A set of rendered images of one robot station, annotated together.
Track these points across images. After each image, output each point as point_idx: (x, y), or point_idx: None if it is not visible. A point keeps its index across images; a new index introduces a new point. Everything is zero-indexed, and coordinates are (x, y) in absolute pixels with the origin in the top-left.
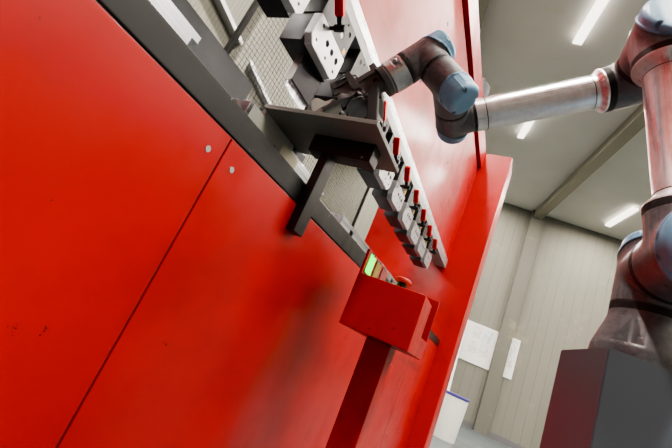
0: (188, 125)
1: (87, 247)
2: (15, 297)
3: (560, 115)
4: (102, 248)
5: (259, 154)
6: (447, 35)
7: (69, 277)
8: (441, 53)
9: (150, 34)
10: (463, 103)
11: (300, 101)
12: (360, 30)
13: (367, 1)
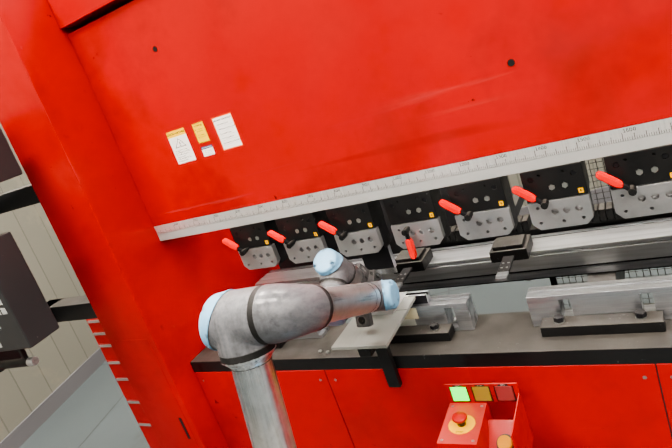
0: (308, 378)
1: (319, 423)
2: (317, 438)
3: (340, 319)
4: (323, 422)
5: (340, 366)
6: (313, 265)
7: (323, 431)
8: (319, 282)
9: (278, 366)
10: (332, 323)
11: (388, 269)
12: (367, 193)
13: (351, 172)
